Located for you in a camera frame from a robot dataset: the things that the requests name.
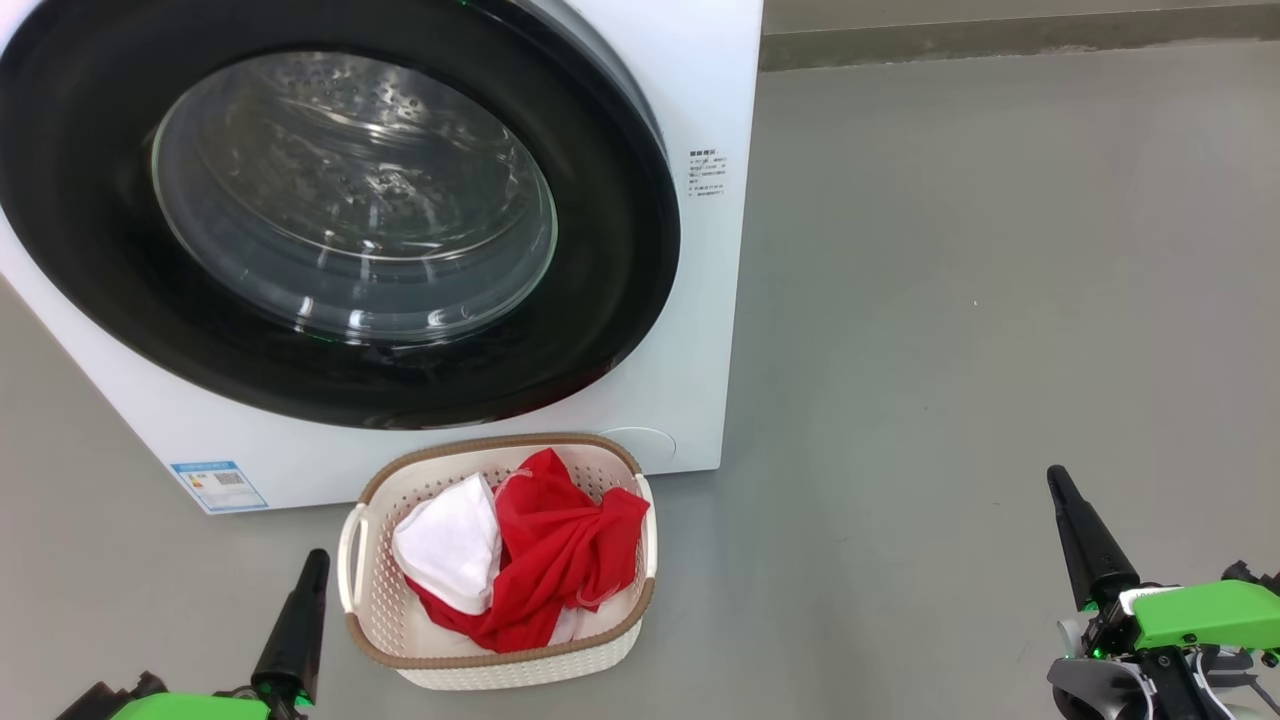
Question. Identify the white front-load washing machine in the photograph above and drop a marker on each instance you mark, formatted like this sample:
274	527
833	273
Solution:
700	350

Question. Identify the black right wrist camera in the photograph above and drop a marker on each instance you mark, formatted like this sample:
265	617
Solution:
1255	575

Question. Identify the cream brown-rimmed laundry basket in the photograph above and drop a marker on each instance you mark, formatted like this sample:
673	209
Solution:
375	600

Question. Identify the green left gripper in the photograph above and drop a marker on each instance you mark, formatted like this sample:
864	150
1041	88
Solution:
180	707

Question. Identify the red cloth garment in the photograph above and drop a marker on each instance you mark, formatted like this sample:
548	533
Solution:
560	550

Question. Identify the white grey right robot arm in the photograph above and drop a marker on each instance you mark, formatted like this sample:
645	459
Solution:
1095	690

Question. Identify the round drain filter cover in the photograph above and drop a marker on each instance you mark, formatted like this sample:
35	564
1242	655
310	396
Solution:
645	445

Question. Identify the black glass washer door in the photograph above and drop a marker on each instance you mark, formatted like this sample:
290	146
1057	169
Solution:
610	230

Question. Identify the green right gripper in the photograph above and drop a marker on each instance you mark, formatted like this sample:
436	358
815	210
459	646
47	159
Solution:
1200	615

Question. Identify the blue energy label sticker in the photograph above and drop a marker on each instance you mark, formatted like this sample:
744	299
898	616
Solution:
220	485

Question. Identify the printed text notice label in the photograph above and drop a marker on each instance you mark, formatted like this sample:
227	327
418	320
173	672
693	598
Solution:
707	174

